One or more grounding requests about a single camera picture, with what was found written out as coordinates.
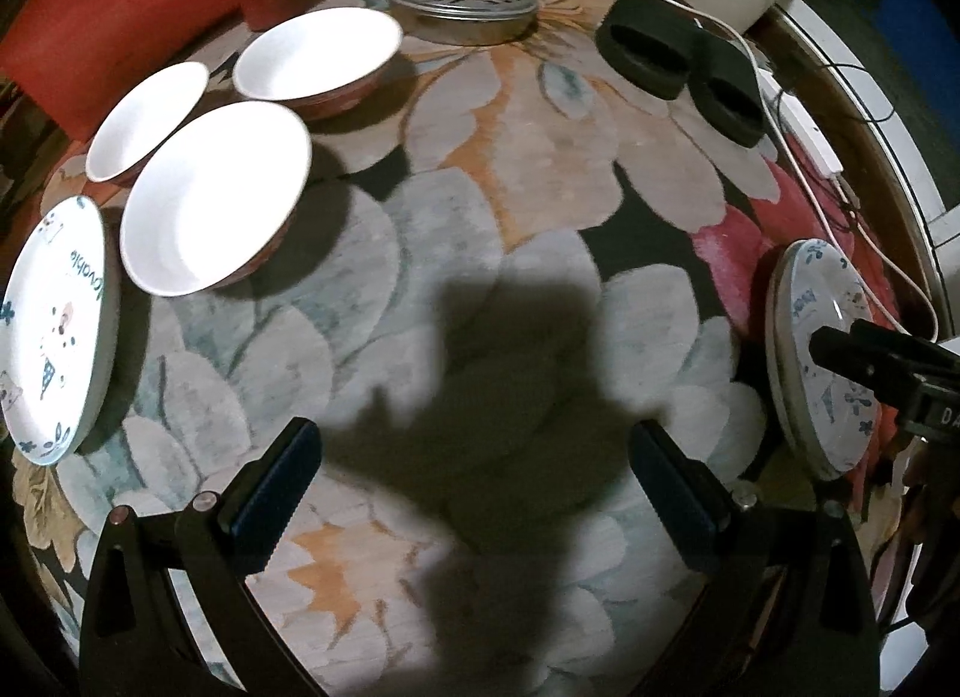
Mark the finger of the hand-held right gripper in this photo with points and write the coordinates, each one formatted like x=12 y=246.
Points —
x=832 y=348
x=904 y=341

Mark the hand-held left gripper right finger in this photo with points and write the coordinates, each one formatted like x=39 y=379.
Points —
x=675 y=494

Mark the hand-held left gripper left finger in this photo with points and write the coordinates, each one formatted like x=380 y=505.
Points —
x=274 y=494

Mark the white printed plate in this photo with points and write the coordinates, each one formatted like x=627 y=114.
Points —
x=806 y=397
x=52 y=337

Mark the large white bowl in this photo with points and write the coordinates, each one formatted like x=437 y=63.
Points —
x=210 y=195

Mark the small white bowl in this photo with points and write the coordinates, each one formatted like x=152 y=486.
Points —
x=142 y=120

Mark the white bowl red outside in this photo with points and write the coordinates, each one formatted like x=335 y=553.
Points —
x=315 y=52

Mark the black slipper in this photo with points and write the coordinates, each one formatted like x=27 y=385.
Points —
x=724 y=108
x=649 y=15

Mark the round perforated metal tin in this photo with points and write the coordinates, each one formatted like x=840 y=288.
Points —
x=461 y=0

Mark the red paper bag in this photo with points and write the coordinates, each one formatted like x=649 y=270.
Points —
x=112 y=7

